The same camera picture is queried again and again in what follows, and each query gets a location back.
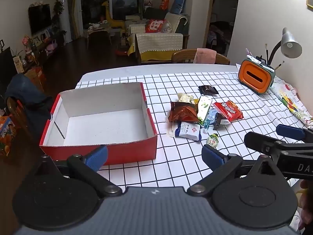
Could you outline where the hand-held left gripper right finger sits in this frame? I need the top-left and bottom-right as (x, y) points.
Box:
(187, 144), (277, 197)

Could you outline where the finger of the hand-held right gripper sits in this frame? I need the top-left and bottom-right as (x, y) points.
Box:
(276, 124), (313, 143)
(244, 132), (313, 157)

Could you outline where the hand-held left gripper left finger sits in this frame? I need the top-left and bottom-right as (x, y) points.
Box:
(40, 145), (123, 197)

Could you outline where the red cardboard box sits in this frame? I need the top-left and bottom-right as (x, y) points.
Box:
(39, 82), (158, 166)

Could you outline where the white blue snack packet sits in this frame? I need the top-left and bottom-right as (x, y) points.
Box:
(176, 122), (201, 142)

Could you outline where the red snack packet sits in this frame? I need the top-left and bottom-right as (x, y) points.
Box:
(212, 101), (244, 122)

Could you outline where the green white snack packet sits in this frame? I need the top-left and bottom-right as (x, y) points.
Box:
(197, 95), (213, 125)

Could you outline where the brown snack packet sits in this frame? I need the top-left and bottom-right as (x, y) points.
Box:
(170, 101), (200, 123)

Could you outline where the cream gold snack packet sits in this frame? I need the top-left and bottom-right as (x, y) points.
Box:
(176, 92), (195, 103)

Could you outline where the black snack packet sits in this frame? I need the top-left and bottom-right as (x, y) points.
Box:
(198, 85), (219, 95)

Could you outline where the person's right hand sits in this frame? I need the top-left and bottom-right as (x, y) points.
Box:
(299, 180), (313, 229)

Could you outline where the colourful printed paper sheet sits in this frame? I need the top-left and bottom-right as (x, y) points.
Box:
(271, 77), (313, 125)

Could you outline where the dark brown small packet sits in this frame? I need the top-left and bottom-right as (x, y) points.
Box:
(213, 113), (231, 130)

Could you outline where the orange tissue box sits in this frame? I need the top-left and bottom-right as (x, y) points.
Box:
(238, 59), (276, 95)

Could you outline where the grey desk lamp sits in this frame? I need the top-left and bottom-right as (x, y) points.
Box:
(268, 27), (303, 65)

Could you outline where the white checkered tablecloth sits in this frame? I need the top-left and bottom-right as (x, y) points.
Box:
(75, 71), (313, 188)

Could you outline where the dark blue jacket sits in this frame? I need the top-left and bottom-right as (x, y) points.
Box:
(5, 73), (55, 133)

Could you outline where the wooden dining chair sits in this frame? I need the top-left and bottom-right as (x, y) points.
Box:
(172, 49), (231, 65)
(6, 97), (28, 134)

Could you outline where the pink cloth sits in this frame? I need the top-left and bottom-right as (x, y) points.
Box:
(194, 48), (217, 64)

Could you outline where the dark tv stand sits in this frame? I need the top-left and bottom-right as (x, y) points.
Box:
(24, 33), (65, 65)

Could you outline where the coffee table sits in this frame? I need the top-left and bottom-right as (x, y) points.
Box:
(87, 22), (115, 46)

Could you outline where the cream yellow sofa cover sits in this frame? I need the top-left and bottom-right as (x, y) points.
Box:
(128, 33), (184, 62)

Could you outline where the yellow giraffe toy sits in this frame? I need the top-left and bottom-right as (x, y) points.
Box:
(101, 0), (128, 29)

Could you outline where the grey cushion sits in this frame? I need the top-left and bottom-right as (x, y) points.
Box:
(161, 20), (173, 33)

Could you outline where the sofa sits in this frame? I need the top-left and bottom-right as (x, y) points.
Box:
(125, 7), (190, 64)

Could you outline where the red printed cushion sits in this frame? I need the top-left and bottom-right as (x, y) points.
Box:
(145, 19), (165, 33)

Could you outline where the white tower air conditioner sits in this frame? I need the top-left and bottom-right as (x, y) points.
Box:
(58, 0), (72, 44)

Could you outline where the tall green plant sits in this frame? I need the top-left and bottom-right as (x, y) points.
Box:
(51, 0), (67, 40)

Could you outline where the brown curtain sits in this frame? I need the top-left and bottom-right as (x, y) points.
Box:
(66, 0), (77, 40)

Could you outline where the blue cushion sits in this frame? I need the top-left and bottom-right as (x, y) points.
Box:
(170, 0), (187, 14)

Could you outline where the wall television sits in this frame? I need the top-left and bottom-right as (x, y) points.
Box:
(28, 4), (52, 35)

